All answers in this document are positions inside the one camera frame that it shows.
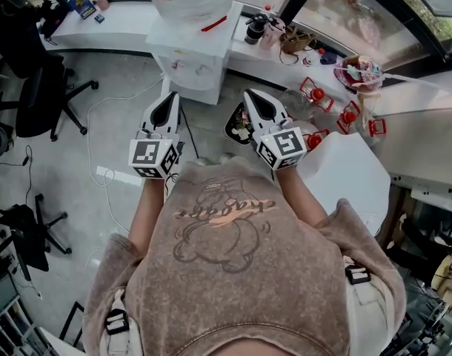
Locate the black office chair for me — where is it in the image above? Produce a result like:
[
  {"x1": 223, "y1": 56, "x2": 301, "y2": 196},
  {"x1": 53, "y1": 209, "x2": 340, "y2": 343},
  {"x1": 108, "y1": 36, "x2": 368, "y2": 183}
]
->
[
  {"x1": 0, "y1": 5, "x2": 100, "y2": 143},
  {"x1": 0, "y1": 193, "x2": 74, "y2": 274}
]

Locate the pink tumbler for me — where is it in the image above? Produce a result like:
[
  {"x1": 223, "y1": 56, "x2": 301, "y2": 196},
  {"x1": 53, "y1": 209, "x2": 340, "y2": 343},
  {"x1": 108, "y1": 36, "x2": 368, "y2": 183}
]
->
[{"x1": 261, "y1": 16, "x2": 286, "y2": 50}]

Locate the small red-capped bottle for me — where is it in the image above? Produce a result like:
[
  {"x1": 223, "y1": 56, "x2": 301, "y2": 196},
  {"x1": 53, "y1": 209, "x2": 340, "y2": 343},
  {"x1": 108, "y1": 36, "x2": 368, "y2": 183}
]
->
[{"x1": 303, "y1": 48, "x2": 326, "y2": 67}]

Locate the white trash bin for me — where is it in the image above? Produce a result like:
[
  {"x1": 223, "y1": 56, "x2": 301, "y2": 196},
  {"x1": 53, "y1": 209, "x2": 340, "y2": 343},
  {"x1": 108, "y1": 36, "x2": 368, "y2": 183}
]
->
[{"x1": 224, "y1": 102, "x2": 260, "y2": 147}]

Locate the black thermos tumbler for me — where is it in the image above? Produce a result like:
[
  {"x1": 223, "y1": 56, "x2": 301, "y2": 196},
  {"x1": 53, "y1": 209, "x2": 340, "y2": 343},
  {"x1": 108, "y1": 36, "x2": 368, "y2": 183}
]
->
[{"x1": 244, "y1": 12, "x2": 269, "y2": 46}]

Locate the person's left forearm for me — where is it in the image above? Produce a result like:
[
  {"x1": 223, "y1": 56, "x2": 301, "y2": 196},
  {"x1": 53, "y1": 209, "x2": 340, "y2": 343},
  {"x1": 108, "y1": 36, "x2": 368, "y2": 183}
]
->
[{"x1": 128, "y1": 176, "x2": 167, "y2": 260}]

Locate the blue printed carton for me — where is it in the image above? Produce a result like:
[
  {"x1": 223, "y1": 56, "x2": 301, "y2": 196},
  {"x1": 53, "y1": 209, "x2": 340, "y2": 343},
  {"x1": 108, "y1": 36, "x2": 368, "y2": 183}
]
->
[{"x1": 66, "y1": 0, "x2": 98, "y2": 21}]

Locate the white strap black buckle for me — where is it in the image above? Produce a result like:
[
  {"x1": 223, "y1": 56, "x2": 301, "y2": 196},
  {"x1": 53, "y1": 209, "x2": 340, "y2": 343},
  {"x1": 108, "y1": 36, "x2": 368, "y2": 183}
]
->
[
  {"x1": 104, "y1": 308, "x2": 130, "y2": 336},
  {"x1": 344, "y1": 265, "x2": 371, "y2": 286}
]

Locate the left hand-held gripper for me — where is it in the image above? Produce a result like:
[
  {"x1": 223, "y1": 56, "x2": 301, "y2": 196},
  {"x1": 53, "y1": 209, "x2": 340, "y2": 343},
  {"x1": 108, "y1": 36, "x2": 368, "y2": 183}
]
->
[{"x1": 128, "y1": 91, "x2": 185, "y2": 180}]

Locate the white floor cable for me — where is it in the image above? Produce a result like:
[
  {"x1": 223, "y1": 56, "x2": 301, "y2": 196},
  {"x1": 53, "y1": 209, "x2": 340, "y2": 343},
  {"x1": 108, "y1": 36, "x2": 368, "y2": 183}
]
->
[{"x1": 84, "y1": 73, "x2": 168, "y2": 237}]

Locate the person's right forearm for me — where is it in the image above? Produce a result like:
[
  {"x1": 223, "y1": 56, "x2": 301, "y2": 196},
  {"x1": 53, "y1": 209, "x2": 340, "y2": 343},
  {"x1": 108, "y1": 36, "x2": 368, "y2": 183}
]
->
[{"x1": 273, "y1": 167, "x2": 329, "y2": 230}]

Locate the red plastic strip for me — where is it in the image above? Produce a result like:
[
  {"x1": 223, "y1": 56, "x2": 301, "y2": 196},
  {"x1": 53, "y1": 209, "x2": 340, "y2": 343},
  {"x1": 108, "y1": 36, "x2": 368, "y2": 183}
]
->
[{"x1": 200, "y1": 16, "x2": 228, "y2": 34}]

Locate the white window pole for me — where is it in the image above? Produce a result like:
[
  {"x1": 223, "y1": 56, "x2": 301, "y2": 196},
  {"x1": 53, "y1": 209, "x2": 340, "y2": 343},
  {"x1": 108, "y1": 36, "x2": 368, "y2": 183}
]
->
[{"x1": 381, "y1": 71, "x2": 450, "y2": 90}]

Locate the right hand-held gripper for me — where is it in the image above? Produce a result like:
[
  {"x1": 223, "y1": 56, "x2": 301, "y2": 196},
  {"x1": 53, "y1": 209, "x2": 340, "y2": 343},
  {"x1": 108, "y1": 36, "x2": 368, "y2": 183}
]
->
[{"x1": 243, "y1": 89, "x2": 308, "y2": 171}]

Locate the thin black power cable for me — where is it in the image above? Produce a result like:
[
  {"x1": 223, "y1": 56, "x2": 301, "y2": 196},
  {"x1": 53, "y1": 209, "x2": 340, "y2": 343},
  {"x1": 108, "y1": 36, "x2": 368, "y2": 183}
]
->
[{"x1": 20, "y1": 145, "x2": 36, "y2": 200}]

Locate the black framed window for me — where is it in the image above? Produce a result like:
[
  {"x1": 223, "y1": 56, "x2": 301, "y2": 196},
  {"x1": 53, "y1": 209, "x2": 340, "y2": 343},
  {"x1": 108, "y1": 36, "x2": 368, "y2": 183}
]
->
[{"x1": 10, "y1": 0, "x2": 452, "y2": 63}]

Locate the pile of clear empty jugs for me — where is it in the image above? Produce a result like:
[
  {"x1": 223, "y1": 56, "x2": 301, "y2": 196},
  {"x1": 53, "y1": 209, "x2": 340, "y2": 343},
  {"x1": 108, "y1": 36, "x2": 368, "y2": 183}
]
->
[{"x1": 281, "y1": 76, "x2": 387, "y2": 151}]

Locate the person's brown printed t-shirt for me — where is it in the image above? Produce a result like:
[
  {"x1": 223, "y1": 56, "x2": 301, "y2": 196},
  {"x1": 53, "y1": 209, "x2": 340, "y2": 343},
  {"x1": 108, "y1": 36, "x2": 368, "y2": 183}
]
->
[{"x1": 81, "y1": 160, "x2": 408, "y2": 356}]

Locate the white octagonal table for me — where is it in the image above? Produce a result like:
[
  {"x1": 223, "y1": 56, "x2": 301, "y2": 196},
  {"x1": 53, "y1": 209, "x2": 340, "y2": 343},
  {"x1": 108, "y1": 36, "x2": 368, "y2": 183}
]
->
[{"x1": 298, "y1": 131, "x2": 392, "y2": 237}]

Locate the white water dispenser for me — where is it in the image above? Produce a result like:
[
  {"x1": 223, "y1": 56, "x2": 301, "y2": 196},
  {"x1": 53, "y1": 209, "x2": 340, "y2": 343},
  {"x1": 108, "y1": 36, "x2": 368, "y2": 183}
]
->
[{"x1": 144, "y1": 1, "x2": 244, "y2": 106}]

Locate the black bag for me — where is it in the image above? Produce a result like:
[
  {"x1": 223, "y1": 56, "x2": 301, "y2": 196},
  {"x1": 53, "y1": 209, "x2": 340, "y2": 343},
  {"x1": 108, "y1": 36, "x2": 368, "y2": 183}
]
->
[{"x1": 38, "y1": 0, "x2": 72, "y2": 47}]

